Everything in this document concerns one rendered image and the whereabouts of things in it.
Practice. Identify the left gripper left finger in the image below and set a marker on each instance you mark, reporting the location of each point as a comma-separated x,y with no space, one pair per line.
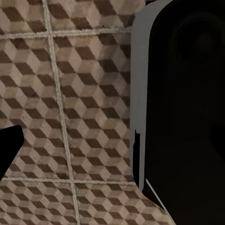
11,140

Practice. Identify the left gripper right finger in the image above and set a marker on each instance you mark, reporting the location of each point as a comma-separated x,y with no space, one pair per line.
218,139

